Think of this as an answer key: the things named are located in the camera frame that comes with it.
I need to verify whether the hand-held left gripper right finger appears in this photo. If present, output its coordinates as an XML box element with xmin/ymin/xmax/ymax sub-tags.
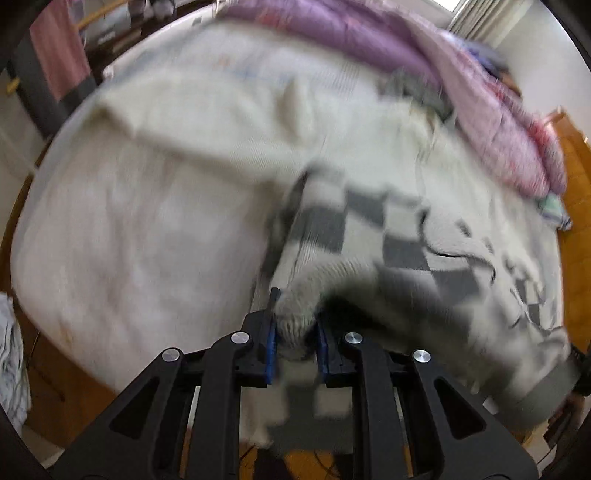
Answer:
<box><xmin>315</xmin><ymin>314</ymin><xmax>540</xmax><ymax>480</ymax></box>

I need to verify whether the pink hanging towel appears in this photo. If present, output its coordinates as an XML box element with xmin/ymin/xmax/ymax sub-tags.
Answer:
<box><xmin>28</xmin><ymin>0</ymin><xmax>93</xmax><ymax>104</ymax></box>

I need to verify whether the light green folded cloth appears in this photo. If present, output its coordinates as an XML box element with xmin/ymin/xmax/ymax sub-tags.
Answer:
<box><xmin>536</xmin><ymin>194</ymin><xmax>573</xmax><ymax>230</ymax></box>

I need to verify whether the white patterned cloth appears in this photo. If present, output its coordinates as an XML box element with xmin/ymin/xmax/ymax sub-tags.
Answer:
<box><xmin>0</xmin><ymin>293</ymin><xmax>32</xmax><ymax>432</ymax></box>

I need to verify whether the white curtain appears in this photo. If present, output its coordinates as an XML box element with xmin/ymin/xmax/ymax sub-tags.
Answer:
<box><xmin>447</xmin><ymin>0</ymin><xmax>509</xmax><ymax>43</ymax></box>

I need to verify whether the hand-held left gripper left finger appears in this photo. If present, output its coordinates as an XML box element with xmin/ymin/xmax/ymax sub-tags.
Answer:
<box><xmin>52</xmin><ymin>287</ymin><xmax>282</xmax><ymax>480</ymax></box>

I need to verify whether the dark grey garment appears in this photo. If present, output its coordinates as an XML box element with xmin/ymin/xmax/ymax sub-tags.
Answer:
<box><xmin>381</xmin><ymin>69</ymin><xmax>455</xmax><ymax>121</ymax></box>

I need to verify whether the cream grey checkered sweater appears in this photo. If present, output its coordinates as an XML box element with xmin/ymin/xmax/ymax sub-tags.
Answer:
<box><xmin>95</xmin><ymin>76</ymin><xmax>580</xmax><ymax>457</ymax></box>

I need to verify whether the purple pink quilt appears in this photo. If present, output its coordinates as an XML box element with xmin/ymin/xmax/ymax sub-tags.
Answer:
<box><xmin>217</xmin><ymin>0</ymin><xmax>568</xmax><ymax>198</ymax></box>

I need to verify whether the white bed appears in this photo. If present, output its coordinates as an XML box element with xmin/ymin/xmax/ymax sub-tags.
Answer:
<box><xmin>11</xmin><ymin>18</ymin><xmax>568</xmax><ymax>457</ymax></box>

